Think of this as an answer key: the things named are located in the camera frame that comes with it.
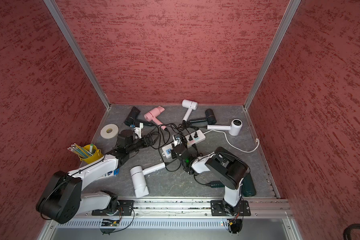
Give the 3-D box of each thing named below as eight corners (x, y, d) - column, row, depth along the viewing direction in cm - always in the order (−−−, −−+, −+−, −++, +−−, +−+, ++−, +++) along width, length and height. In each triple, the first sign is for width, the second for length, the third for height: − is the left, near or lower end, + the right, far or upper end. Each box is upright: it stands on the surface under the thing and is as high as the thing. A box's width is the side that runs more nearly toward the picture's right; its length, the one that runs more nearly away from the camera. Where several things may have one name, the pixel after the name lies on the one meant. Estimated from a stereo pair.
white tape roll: (99, 138, 104) (97, 136, 102) (104, 125, 111) (103, 124, 109) (116, 138, 104) (114, 136, 102) (120, 125, 111) (119, 124, 109)
